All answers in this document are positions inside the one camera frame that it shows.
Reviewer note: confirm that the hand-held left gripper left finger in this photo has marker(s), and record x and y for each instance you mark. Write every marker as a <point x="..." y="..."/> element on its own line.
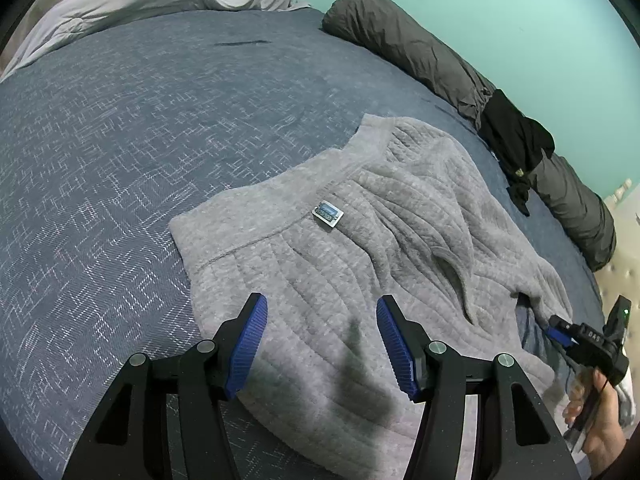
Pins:
<point x="247" y="345"/>

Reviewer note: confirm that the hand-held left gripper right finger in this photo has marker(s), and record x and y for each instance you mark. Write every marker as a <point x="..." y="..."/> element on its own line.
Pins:
<point x="397" y="345"/>

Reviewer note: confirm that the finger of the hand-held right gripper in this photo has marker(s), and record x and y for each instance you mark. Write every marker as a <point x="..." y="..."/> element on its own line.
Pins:
<point x="560" y="331"/>

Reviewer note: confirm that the grey fleece sweater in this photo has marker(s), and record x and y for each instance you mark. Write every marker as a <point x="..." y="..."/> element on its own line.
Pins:
<point x="325" y="270"/>

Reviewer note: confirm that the person's right hand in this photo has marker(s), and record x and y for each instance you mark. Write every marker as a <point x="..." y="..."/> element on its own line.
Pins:
<point x="607" y="425"/>

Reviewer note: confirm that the cream tufted headboard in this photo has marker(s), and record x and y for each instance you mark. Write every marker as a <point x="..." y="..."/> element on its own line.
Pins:
<point x="620" y="270"/>

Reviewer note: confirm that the blue patterned bedspread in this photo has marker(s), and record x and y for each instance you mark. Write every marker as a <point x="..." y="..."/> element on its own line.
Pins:
<point x="125" y="160"/>

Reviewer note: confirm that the dark grey rolled duvet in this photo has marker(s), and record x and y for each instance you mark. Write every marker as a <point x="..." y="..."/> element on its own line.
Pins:
<point x="400" y="40"/>

